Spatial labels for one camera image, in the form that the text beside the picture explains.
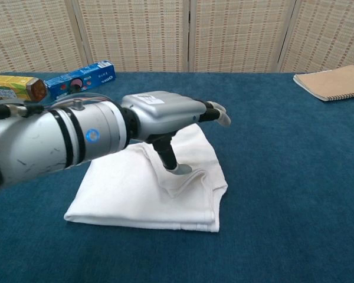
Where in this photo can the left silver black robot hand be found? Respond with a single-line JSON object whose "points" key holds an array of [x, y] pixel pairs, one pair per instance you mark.
{"points": [[165, 109]]}

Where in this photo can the white T-shirt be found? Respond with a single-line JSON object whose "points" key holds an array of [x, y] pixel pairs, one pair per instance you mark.
{"points": [[121, 191]]}

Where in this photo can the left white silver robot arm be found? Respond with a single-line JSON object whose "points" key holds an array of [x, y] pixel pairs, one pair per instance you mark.
{"points": [[47, 141]]}

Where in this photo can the woven folding screen panel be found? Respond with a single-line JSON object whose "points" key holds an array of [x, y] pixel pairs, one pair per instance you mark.
{"points": [[26, 35], [330, 32], [132, 35], [242, 35]]}

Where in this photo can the blue Oreo cookie box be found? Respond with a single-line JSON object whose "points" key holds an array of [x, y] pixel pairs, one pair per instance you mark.
{"points": [[76, 79]]}

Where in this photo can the yellow label tea bottle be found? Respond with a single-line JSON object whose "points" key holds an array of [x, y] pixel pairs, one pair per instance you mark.
{"points": [[11, 85]]}

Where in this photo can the brown spiral notebook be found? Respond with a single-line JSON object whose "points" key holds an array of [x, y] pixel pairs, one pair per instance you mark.
{"points": [[333, 82]]}

